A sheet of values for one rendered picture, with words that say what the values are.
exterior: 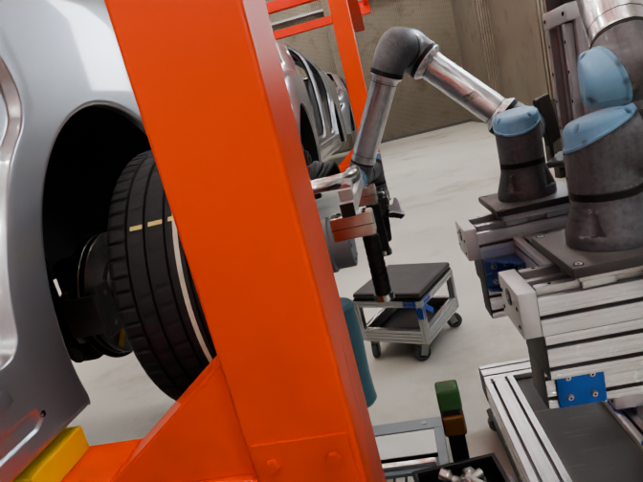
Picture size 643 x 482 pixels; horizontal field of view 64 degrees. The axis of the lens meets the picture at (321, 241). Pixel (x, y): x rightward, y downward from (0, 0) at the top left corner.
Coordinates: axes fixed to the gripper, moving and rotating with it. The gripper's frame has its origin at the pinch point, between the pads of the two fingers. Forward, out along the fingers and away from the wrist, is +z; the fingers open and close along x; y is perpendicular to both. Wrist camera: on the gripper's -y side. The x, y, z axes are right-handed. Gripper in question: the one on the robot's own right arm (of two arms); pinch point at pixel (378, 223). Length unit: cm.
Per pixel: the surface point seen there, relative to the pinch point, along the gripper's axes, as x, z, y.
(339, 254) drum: -9.1, 27.9, 0.7
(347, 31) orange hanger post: -9, -337, 99
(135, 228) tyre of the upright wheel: -45, 49, 20
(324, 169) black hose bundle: -10.0, 10.5, 19.4
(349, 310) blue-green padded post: -8.5, 36.4, -10.2
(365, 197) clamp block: -1.4, 7.2, 9.3
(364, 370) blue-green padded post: -8.7, 36.3, -25.5
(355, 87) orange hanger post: -13, -337, 51
